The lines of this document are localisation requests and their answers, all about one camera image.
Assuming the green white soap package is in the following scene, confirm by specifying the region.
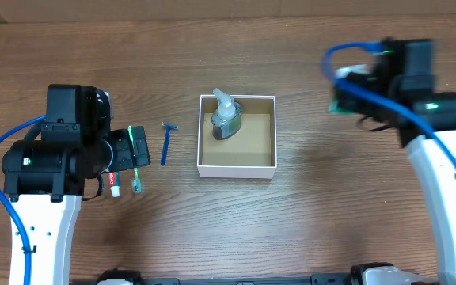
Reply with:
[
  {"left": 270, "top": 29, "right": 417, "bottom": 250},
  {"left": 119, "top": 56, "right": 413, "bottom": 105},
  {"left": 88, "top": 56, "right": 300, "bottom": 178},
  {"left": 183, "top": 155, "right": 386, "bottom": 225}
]
[{"left": 329, "top": 100, "right": 352, "bottom": 116}]

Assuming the blue disposable razor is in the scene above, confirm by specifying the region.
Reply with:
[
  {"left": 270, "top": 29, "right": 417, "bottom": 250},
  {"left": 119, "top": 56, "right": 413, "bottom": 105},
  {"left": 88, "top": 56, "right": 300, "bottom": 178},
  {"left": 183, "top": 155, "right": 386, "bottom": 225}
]
[{"left": 161, "top": 122, "right": 179, "bottom": 165}]

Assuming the clear soap pump bottle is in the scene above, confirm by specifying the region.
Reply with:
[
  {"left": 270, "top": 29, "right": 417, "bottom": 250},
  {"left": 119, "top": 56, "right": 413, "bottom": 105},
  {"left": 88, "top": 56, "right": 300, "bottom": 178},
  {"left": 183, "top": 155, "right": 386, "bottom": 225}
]
[{"left": 211, "top": 89, "right": 242, "bottom": 140}]

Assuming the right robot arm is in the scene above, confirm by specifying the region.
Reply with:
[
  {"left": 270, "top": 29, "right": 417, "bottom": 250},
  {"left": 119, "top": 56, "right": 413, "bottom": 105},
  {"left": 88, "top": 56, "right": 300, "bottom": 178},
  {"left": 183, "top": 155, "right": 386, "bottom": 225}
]
[{"left": 321, "top": 38, "right": 456, "bottom": 284}]

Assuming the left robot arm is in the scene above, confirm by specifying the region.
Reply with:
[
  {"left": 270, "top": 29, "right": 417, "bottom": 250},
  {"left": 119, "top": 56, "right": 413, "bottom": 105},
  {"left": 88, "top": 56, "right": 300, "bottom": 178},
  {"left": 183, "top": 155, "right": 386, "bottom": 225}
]
[{"left": 2, "top": 84, "right": 150, "bottom": 284}]

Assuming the Colgate toothpaste tube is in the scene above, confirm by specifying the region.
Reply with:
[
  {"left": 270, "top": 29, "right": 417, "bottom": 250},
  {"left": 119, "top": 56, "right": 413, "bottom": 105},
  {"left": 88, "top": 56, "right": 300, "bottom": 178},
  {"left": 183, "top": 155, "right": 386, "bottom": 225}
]
[{"left": 108, "top": 172, "right": 120, "bottom": 198}]

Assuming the green toothbrush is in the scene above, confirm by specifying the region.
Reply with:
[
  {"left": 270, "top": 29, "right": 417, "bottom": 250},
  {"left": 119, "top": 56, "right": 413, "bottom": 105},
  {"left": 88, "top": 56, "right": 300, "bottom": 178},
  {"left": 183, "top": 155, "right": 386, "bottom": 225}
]
[{"left": 127, "top": 125, "right": 142, "bottom": 194}]

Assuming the white cardboard box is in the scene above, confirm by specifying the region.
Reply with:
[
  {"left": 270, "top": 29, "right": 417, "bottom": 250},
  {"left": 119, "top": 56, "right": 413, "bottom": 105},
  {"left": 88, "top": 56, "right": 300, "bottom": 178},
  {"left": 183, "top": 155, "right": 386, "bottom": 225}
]
[{"left": 196, "top": 94, "right": 277, "bottom": 180}]

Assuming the right blue cable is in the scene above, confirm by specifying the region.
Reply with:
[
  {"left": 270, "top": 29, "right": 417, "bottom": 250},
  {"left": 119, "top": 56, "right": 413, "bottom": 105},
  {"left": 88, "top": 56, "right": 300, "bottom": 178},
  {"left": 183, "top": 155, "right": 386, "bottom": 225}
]
[{"left": 321, "top": 41, "right": 456, "bottom": 238}]

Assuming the blue cable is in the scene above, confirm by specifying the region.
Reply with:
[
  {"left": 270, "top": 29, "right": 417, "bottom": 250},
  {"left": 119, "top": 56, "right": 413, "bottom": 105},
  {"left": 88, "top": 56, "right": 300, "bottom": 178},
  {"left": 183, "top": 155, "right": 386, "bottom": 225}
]
[
  {"left": 321, "top": 41, "right": 456, "bottom": 238},
  {"left": 0, "top": 114, "right": 49, "bottom": 285}
]

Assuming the left blue cable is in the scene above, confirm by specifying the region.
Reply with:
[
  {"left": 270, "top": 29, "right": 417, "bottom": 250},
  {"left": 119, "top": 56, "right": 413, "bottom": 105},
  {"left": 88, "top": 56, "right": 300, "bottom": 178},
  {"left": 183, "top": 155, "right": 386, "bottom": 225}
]
[{"left": 0, "top": 114, "right": 49, "bottom": 285}]

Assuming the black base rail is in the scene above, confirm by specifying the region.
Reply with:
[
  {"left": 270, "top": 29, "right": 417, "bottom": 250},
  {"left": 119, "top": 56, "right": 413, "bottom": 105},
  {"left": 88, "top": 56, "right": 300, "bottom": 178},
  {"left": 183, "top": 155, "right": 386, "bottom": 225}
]
[{"left": 69, "top": 268, "right": 355, "bottom": 285}]

